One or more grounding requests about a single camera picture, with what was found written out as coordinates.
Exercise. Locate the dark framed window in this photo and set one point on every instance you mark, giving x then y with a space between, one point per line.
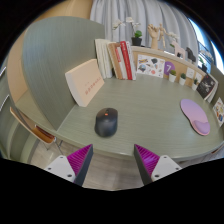
208 46

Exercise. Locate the grey white curtain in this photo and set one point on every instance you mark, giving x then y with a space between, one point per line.
143 13

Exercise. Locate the white book under black book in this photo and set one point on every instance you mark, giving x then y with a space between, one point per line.
215 93

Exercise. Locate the colourful sticker card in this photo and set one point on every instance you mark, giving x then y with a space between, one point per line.
219 111

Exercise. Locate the white book with red lettering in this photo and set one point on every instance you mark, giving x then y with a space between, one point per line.
120 63

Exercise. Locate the brown book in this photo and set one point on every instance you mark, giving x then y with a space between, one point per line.
114 61

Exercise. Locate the white sticker sheet card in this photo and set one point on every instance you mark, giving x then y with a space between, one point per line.
150 65

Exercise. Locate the white orchid plant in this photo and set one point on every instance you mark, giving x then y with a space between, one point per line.
173 36

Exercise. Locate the small potted green plant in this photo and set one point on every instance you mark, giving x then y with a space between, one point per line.
172 77
183 80
195 86

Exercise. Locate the green desk partition panel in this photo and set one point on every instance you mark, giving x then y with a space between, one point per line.
220 81
56 66

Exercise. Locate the white wall socket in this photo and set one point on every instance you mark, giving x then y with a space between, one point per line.
199 77
190 72

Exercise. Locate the black horse figurine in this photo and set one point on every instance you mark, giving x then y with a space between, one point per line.
190 55

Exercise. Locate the brown chair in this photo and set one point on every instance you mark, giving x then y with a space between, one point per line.
40 131

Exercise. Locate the round purple number sign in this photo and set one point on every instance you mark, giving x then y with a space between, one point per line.
169 68

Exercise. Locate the wooden hand model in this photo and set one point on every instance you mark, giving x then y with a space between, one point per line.
154 36

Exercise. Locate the white orchid in black pot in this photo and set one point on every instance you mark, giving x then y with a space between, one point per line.
136 41
204 67

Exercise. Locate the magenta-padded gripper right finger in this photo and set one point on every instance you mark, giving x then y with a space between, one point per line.
163 165

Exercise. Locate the light wooden desk shelf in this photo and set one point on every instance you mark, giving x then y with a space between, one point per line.
160 55

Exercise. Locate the purple mouse pad with wrist rest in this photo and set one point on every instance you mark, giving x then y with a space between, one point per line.
195 115

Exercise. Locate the cream beige book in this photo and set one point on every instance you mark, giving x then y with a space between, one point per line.
85 83

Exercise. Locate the pink horse figurine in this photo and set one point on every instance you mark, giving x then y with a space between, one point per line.
180 51

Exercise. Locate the wooden artist mannequin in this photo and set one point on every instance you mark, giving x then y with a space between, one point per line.
163 35

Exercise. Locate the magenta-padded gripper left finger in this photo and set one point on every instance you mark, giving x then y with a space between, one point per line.
63 165

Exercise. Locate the black cover book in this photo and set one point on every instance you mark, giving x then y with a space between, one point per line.
205 87

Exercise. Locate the black computer mouse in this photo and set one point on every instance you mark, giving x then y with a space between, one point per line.
106 122

